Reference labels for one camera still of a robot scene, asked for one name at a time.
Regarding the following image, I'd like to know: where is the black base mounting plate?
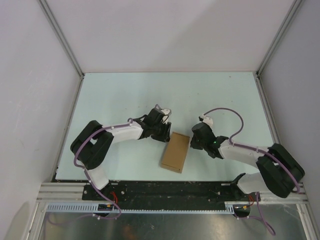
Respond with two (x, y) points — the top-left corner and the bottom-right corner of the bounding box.
(81, 180), (248, 203)

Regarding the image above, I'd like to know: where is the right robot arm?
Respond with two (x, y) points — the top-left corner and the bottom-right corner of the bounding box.
(190, 122), (305, 201)

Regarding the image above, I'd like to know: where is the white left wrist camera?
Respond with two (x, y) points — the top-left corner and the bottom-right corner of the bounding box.
(159, 108), (172, 124)

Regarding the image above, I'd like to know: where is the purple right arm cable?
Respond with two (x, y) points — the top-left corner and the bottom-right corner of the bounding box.
(202, 107), (302, 237)

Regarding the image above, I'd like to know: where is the grey slotted cable duct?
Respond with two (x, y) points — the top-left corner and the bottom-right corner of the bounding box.
(46, 202), (249, 214)

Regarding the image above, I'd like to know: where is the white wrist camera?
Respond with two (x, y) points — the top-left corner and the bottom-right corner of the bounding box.
(159, 108), (172, 124)
(198, 114), (214, 128)

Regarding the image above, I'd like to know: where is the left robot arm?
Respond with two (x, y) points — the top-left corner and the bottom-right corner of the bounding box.
(70, 104), (172, 200)

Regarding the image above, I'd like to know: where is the aluminium frame rail left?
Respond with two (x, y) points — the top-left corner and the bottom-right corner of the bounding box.
(36, 0), (85, 78)

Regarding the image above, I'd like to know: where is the brown cardboard box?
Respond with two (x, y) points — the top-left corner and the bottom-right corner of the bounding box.
(160, 132), (190, 173)

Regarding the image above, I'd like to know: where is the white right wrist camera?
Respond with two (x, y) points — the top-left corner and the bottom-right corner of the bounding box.
(198, 114), (214, 128)

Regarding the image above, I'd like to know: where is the aluminium frame rail right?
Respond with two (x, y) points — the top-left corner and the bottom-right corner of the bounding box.
(255, 0), (305, 78)

